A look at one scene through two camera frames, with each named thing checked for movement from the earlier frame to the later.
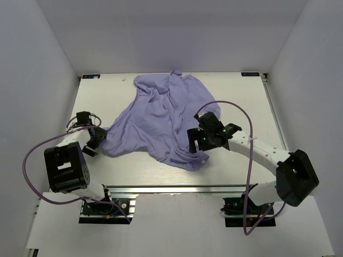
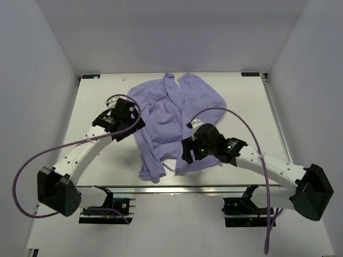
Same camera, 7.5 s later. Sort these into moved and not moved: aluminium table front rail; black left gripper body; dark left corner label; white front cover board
Moved: black left gripper body
Not moved: aluminium table front rail; dark left corner label; white front cover board
